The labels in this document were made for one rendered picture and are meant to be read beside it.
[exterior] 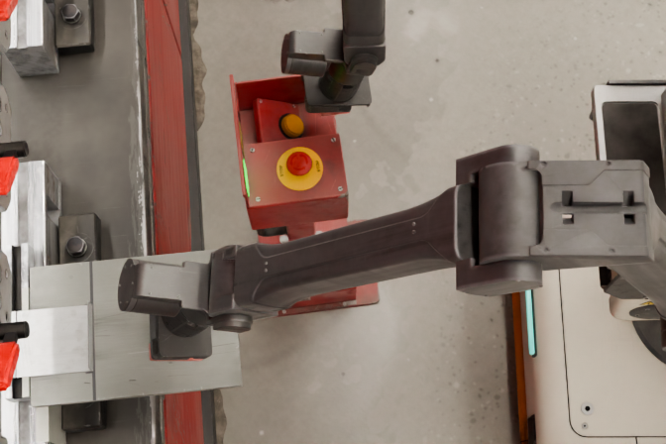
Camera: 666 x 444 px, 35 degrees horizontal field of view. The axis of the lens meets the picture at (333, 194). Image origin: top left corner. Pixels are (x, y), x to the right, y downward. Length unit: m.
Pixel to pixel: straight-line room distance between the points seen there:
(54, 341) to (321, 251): 0.53
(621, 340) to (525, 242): 1.36
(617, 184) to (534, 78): 1.80
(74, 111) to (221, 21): 1.08
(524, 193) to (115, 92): 0.93
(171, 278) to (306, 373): 1.26
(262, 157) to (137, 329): 0.41
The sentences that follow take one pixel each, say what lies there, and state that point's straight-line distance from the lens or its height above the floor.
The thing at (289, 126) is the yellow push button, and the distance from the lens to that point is 1.74.
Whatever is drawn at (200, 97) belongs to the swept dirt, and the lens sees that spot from 2.58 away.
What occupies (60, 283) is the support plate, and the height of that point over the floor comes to 1.00.
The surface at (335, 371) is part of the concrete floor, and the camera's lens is 2.37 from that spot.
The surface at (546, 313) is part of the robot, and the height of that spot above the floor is 0.27.
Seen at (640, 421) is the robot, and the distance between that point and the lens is 2.15.
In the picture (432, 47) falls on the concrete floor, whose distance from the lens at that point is 2.62.
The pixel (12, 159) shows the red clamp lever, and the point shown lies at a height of 1.28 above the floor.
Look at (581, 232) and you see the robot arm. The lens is 0.82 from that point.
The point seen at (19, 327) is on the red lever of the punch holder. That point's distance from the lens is 1.14.
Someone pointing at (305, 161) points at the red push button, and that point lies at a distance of 1.63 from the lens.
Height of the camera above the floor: 2.34
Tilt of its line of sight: 71 degrees down
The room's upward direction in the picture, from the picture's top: 2 degrees counter-clockwise
